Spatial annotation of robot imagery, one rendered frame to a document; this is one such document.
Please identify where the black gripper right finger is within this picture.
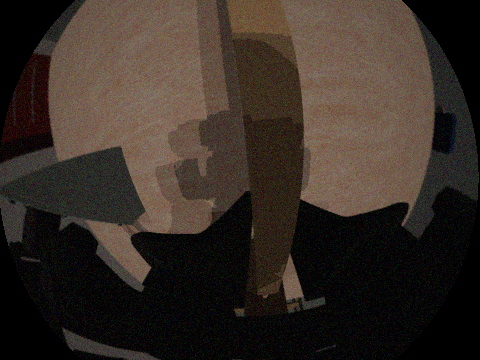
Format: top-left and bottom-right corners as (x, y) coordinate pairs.
(289, 199), (409, 301)

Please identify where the long wooden bed rail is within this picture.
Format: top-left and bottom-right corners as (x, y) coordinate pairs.
(227, 0), (304, 295)

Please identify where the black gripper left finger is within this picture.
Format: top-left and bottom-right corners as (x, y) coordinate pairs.
(131, 192), (253, 308)

